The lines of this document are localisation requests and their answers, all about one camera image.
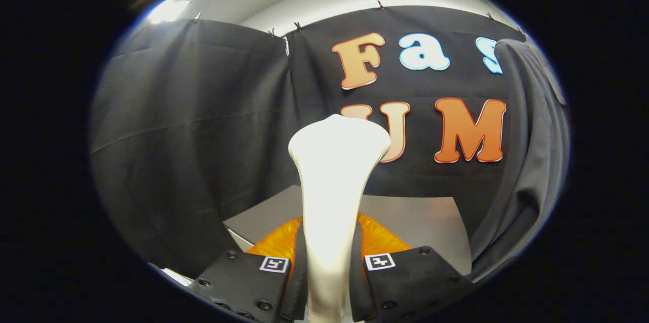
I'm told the white garment steamer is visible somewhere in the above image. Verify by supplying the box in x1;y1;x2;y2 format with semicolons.
288;114;392;323

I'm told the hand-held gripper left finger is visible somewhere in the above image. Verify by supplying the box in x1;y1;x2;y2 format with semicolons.
195;217;308;323

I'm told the grey drawer cabinet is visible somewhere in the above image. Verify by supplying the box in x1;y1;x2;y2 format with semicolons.
223;185;472;275

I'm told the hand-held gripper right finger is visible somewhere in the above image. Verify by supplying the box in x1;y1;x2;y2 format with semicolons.
349;214;475;322

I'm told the grey button shirt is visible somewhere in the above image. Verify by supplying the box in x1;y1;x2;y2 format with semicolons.
469;38;571;283

